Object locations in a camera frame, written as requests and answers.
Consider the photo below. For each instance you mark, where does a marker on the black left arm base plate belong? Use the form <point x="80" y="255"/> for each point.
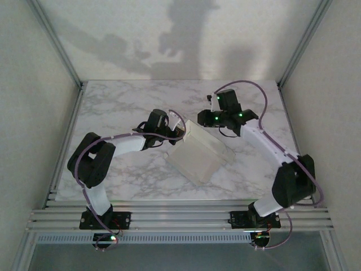
<point x="124" y="218"/>

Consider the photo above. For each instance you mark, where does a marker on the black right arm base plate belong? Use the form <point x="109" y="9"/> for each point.
<point x="238" y="218"/>

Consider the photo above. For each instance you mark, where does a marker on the aluminium frame leg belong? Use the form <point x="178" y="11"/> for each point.
<point x="24" y="254"/>
<point x="334" y="254"/>

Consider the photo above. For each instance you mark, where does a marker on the white teal paper box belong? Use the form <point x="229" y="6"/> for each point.
<point x="194" y="161"/>

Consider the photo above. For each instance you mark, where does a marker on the aluminium side rail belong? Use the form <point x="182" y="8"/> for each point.
<point x="75" y="113"/>
<point x="292" y="113"/>

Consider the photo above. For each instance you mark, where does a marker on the black controller board green light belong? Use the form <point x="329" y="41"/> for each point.
<point x="262" y="240"/>
<point x="107" y="239"/>

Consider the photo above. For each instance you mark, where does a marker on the aluminium frame post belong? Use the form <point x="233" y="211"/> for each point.
<point x="302" y="45"/>
<point x="58" y="45"/>

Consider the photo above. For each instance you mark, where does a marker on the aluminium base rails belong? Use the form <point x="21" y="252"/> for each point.
<point x="180" y="217"/>

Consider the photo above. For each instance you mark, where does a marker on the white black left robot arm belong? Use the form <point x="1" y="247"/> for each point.
<point x="127" y="145"/>

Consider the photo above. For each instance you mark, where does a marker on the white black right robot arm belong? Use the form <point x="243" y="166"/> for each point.
<point x="262" y="144"/>

